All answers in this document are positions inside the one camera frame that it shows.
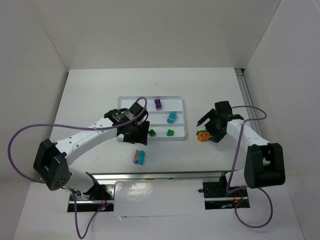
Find green lego block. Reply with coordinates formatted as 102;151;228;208
148;129;156;137
166;129;175;137

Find yellow orange printed lego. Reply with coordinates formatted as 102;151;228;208
197;131;211;142

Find teal lego brick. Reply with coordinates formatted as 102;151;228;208
137;150;146;165

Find purple rounded lego block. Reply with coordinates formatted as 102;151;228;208
154;97;162;111

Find teal square lego block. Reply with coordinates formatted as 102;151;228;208
167;112;177;124

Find green lego plate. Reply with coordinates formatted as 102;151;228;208
196;130;208;135

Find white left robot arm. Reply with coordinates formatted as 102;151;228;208
33;101;150;200

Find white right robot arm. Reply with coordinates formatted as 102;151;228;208
197;101;286;194

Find clear plastic divided tray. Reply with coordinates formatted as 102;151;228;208
115;94;188;143

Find aluminium side rail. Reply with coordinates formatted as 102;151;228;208
234;68;262;135

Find aluminium front rail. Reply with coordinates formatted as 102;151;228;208
92;171;228;182

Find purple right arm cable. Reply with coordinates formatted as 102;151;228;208
226;105;274;229

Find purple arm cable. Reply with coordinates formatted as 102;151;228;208
226;105;274;229
7;96;148;240

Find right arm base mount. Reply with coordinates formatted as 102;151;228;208
198;182;251;210

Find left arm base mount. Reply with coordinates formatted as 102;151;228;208
75;181;116;213

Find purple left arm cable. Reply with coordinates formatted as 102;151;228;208
7;96;148;240

